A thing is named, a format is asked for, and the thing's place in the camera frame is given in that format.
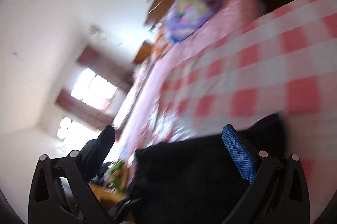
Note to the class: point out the pink checked bed sheet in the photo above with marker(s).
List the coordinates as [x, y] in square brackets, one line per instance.
[263, 68]

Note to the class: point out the folded purple printed quilt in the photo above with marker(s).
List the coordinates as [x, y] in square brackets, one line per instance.
[192, 8]

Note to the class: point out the floral bedspread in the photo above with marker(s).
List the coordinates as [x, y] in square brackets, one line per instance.
[147, 97]

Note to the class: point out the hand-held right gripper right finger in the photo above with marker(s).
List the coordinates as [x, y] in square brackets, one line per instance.
[238, 153]

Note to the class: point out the dark red curtain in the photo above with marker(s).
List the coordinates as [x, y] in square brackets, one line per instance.
[105, 63]

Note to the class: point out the wooden side table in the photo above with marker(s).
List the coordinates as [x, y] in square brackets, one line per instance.
[110, 197]

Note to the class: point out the wooden nightstand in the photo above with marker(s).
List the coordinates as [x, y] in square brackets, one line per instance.
[143, 52]

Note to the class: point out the black pants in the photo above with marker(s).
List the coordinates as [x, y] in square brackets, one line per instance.
[189, 174]

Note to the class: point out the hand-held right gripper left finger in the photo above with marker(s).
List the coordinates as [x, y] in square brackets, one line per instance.
[101, 145]

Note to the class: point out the pink pillow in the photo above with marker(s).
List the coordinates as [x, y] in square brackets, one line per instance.
[237, 2]

